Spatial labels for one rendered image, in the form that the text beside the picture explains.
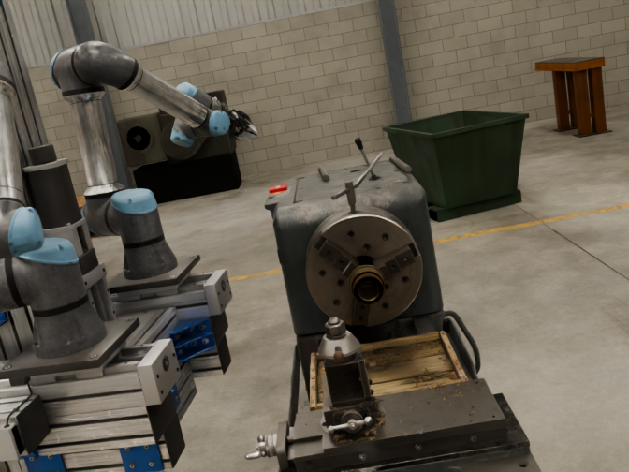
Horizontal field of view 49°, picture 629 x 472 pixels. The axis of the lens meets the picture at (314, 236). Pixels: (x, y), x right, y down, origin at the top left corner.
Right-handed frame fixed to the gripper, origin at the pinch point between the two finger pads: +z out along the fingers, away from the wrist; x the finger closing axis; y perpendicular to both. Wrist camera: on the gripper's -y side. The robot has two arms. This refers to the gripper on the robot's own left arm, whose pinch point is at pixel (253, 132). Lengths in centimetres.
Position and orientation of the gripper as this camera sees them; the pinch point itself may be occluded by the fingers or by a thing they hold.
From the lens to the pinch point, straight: 248.9
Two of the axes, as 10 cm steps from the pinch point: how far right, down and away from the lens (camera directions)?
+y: 4.8, 5.9, -6.5
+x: 6.2, -7.5, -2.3
